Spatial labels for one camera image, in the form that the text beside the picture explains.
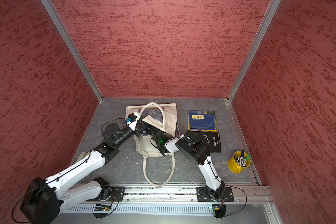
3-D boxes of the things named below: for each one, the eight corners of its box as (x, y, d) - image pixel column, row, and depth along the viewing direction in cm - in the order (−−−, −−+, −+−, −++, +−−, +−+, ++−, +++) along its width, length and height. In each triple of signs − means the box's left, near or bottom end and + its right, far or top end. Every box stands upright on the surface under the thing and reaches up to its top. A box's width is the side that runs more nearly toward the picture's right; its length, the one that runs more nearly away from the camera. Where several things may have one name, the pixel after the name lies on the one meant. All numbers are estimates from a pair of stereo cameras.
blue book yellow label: (188, 131, 102) (189, 128, 99) (187, 113, 113) (187, 109, 110) (217, 131, 102) (218, 128, 99) (212, 113, 113) (214, 110, 110)
